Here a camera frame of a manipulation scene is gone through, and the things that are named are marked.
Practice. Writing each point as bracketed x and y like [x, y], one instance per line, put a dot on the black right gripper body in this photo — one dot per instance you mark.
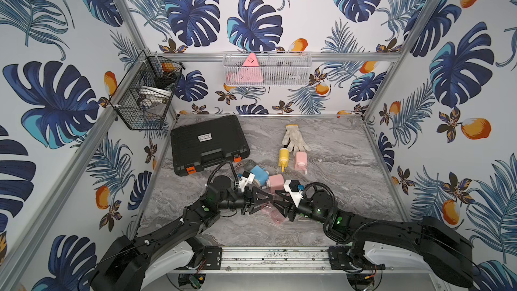
[291, 210]

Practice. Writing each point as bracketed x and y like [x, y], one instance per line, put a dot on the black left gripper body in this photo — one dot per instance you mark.
[248, 203]

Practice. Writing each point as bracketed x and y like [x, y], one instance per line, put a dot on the yellow pencil sharpener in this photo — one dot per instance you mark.
[283, 159]

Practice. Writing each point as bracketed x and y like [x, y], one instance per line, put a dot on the pink pencil sharpener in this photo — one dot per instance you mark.
[301, 162]
[275, 182]

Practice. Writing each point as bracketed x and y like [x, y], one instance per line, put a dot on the pink clear sharpener tray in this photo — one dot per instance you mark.
[277, 217]
[270, 210]

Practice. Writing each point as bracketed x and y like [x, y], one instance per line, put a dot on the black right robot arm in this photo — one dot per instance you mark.
[447, 253]

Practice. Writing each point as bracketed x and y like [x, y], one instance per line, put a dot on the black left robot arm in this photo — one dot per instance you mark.
[133, 263]

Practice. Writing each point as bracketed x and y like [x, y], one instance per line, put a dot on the blue pencil sharpener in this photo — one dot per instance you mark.
[261, 176]

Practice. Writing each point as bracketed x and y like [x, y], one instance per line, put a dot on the white knit work glove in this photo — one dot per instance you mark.
[293, 140]

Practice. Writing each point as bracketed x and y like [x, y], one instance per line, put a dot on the black plastic tool case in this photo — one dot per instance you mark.
[209, 143]

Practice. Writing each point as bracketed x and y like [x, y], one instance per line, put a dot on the pink triangular object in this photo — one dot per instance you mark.
[250, 72]

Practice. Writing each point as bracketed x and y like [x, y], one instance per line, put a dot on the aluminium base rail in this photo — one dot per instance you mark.
[278, 259]

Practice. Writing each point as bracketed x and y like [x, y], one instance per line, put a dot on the clear wall-mounted shelf bin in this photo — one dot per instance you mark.
[279, 68]

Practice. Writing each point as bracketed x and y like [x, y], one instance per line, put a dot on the black wire basket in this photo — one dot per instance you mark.
[143, 100]

